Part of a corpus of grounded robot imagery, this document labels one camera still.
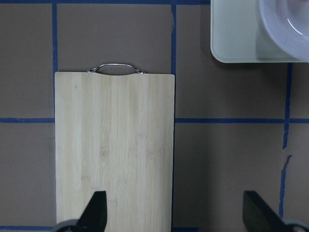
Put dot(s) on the white ridged plate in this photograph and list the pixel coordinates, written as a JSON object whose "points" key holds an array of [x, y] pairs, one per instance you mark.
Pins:
{"points": [[287, 24]]}

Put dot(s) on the cream bear print tray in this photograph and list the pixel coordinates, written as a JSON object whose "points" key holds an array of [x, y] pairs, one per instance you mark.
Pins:
{"points": [[238, 34]]}

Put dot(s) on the bamboo cutting board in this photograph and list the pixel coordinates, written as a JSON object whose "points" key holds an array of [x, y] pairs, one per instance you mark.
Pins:
{"points": [[115, 133]]}

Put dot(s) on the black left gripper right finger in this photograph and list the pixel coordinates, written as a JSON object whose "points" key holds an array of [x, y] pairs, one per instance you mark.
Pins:
{"points": [[258, 216]]}

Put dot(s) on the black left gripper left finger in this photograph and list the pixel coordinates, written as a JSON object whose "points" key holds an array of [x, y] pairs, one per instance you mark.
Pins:
{"points": [[94, 217]]}

